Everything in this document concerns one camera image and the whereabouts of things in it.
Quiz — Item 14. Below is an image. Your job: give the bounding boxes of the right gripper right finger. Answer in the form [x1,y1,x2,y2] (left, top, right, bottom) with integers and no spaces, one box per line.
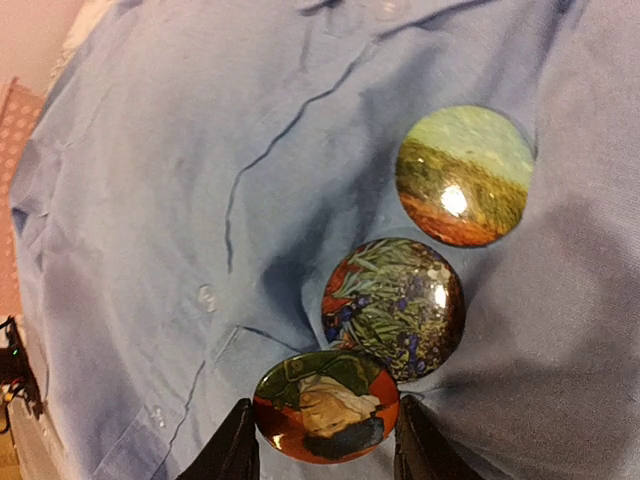
[393,395,482,480]

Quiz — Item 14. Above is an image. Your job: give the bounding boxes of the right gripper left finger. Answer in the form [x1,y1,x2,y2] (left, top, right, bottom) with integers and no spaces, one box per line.
[177,398,260,480]

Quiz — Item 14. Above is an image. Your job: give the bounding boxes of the orange portrait round brooch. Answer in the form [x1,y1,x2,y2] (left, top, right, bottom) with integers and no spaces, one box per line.
[253,351,400,464]

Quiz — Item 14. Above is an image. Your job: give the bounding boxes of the blue button-up shirt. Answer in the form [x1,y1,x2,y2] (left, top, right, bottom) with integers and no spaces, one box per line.
[10,1,639,479]

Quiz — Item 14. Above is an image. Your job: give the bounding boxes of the dark floral round brooch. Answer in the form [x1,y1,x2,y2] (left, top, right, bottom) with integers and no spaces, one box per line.
[321,237,466,383]

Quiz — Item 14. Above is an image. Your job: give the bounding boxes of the pink plastic basket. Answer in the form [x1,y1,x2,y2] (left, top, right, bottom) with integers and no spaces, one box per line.
[0,77,44,318]

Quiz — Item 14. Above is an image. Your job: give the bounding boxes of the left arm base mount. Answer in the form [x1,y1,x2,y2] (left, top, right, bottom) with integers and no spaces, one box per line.
[1,316,44,435]

